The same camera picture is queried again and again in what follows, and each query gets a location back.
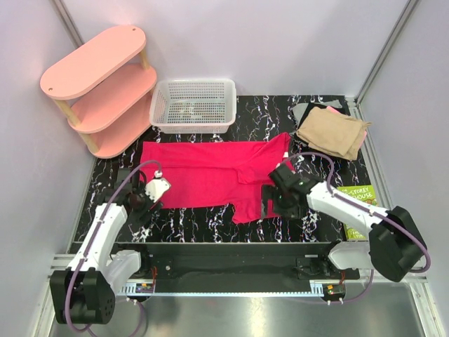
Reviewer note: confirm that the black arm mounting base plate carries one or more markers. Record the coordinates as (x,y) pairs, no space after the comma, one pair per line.
(176,260)

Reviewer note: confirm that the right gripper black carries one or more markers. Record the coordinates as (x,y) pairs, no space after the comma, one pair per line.
(270,192)

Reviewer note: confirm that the folded beige t shirt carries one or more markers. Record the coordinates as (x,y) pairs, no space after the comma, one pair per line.
(332,134)

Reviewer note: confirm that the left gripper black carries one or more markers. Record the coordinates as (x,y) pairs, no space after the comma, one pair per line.
(140,217)

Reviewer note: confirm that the grey folded cloth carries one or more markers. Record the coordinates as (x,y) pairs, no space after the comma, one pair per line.
(301,110)

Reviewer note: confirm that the pink folded cloth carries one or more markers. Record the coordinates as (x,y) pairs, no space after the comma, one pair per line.
(335,111)

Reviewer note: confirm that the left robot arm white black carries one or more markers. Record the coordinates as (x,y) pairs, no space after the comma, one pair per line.
(84,293)

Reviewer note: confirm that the pink three-tier shelf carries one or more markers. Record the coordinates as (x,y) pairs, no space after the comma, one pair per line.
(104,88)

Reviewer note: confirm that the white perforated plastic basket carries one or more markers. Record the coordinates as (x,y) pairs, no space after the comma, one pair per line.
(193,106)

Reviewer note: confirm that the red t shirt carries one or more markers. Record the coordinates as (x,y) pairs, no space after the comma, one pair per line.
(215,174)

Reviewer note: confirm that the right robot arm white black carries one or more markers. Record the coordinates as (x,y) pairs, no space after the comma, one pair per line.
(392,245)

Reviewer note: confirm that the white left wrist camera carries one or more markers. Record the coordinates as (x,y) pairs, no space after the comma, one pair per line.
(156,188)

